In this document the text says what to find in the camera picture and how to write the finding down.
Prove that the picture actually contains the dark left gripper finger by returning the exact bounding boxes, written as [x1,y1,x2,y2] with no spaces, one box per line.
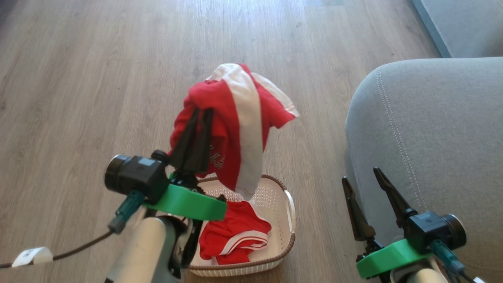
[189,108,215,174]
[170,107,200,170]

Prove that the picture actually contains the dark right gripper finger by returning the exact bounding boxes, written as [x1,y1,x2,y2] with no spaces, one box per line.
[341,176,376,242]
[373,167,418,229]

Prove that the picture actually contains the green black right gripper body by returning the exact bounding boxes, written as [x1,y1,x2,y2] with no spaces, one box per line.
[356,238,433,280]

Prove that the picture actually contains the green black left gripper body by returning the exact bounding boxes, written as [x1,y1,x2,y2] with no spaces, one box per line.
[143,170,228,221]

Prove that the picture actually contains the red white striped shirt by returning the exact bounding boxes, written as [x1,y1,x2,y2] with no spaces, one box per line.
[169,63,300,201]

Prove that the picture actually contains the red shorts with white trim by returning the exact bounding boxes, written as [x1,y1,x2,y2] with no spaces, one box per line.
[198,200,272,265]

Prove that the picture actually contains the grey fabric sofa seat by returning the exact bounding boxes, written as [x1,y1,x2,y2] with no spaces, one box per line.
[344,57,503,283]

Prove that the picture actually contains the cream laundry basket brown rim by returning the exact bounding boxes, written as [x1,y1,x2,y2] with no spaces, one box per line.
[184,173,297,277]

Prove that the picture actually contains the blue-grey sofa section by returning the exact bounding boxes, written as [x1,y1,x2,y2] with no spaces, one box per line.
[410,0,503,59]

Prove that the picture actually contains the teal right camera connector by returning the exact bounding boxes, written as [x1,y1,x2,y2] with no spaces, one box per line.
[429,239,466,276]

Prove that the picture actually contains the teal camera connector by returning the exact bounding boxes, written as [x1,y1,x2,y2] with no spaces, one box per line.
[108,190,146,235]
[429,239,466,276]

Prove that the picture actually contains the teal left camera connector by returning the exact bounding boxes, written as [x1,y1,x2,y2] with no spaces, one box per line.
[108,190,146,235]

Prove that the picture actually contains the white cable label tag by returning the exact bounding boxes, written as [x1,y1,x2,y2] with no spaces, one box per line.
[11,246,54,268]

